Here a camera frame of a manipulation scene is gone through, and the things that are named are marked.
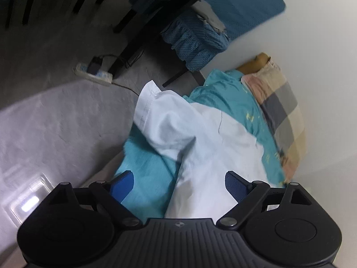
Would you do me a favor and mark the grey cloth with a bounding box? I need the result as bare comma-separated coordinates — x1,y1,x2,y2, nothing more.
192,0,227,34

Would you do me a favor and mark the white shirt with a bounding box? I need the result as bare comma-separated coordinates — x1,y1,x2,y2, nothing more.
132,80,284,220

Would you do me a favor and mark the thin power strip cable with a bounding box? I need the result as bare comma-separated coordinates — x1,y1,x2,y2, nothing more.
111,80,140,96

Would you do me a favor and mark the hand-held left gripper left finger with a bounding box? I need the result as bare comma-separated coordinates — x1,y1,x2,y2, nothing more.
41,170,143,229

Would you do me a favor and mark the black power adapter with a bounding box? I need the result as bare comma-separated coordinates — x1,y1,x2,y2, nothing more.
86,56,105,75

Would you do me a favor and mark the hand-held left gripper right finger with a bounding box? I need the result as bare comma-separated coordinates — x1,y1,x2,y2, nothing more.
216,170,319,230

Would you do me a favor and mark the plaid pillow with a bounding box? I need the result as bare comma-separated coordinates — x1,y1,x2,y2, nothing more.
241,61,308,182

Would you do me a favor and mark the brown pillow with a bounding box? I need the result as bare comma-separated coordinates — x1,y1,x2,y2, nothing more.
237,52,272,75

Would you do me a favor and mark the white power strip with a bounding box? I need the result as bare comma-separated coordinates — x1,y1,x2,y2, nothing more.
74,63,114,85

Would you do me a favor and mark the teal printed bed sheet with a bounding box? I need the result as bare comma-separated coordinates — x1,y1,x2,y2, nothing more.
112,69,287,219

